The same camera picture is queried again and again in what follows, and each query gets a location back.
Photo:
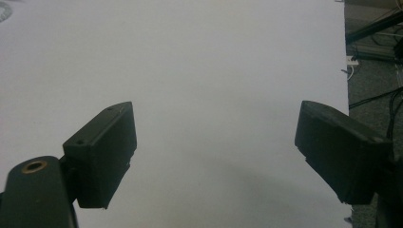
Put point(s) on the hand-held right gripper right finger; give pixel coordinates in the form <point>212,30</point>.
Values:
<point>339,152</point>

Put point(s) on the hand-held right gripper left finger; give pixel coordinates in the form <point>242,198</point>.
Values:
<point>101,155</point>

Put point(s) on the white power strip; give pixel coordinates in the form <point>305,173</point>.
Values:
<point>351,60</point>

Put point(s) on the black metal stand bar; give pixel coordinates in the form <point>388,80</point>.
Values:
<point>374,27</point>

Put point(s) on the grey patterned object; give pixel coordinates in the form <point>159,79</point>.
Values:
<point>3,11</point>

